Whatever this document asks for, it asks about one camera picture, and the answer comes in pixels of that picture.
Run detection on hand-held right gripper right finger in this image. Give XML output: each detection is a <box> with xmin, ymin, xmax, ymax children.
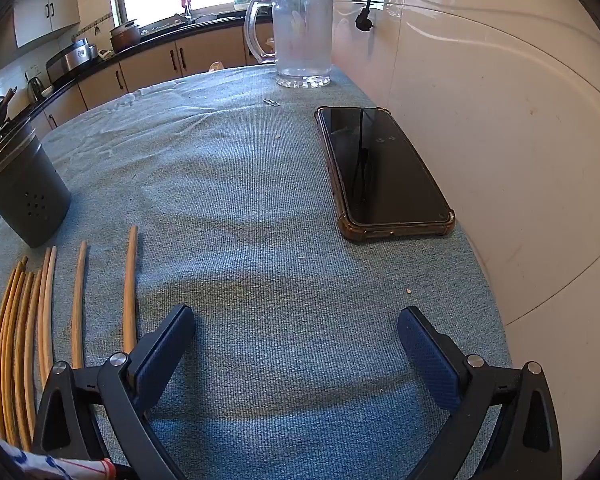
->
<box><xmin>397</xmin><ymin>306</ymin><xmax>563</xmax><ymax>480</ymax></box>

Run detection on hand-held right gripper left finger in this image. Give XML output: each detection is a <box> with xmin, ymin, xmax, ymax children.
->
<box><xmin>31</xmin><ymin>304</ymin><xmax>197</xmax><ymax>480</ymax></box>

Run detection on bunch of wooden chopsticks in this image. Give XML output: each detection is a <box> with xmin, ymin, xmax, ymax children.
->
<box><xmin>0</xmin><ymin>255</ymin><xmax>43</xmax><ymax>453</ymax></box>

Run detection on dark grey utensil holder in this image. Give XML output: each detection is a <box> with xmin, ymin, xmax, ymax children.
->
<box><xmin>0</xmin><ymin>116</ymin><xmax>72</xmax><ymax>249</ymax></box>

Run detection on white patterned clothing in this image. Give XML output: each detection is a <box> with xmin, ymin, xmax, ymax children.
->
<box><xmin>0</xmin><ymin>435</ymin><xmax>118</xmax><ymax>480</ymax></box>

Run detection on blue tablecloth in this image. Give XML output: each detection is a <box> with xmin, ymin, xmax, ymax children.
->
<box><xmin>0</xmin><ymin>64</ymin><xmax>513</xmax><ymax>480</ymax></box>

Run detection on smartphone in clear case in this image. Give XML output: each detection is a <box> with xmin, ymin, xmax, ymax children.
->
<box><xmin>314</xmin><ymin>105</ymin><xmax>456</xmax><ymax>242</ymax></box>

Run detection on beige lower kitchen cabinets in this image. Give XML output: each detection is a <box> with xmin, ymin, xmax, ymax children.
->
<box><xmin>30</xmin><ymin>22</ymin><xmax>276</xmax><ymax>131</ymax></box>

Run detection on beige kitchen cabinets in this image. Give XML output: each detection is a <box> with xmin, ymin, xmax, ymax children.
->
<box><xmin>12</xmin><ymin>0</ymin><xmax>83</xmax><ymax>48</ymax></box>
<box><xmin>30</xmin><ymin>22</ymin><xmax>276</xmax><ymax>131</ymax></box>

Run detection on steel kettle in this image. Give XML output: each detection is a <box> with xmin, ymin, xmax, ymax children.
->
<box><xmin>26</xmin><ymin>74</ymin><xmax>46</xmax><ymax>103</ymax></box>

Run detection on silver rice cooker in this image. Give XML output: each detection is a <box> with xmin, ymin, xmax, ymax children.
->
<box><xmin>46</xmin><ymin>39</ymin><xmax>100</xmax><ymax>84</ymax></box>

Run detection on black kitchen countertop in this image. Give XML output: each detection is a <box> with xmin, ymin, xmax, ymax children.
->
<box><xmin>10</xmin><ymin>7</ymin><xmax>276</xmax><ymax>121</ymax></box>

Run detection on brown clay pot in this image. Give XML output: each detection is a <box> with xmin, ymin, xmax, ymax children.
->
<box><xmin>109</xmin><ymin>19</ymin><xmax>142</xmax><ymax>53</ymax></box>

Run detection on clear glass mug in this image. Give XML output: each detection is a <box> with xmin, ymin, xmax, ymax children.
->
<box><xmin>243</xmin><ymin>0</ymin><xmax>335</xmax><ymax>89</ymax></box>

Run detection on beige upper kitchen cabinets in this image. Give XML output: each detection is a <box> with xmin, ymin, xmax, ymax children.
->
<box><xmin>12</xmin><ymin>0</ymin><xmax>83</xmax><ymax>48</ymax></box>

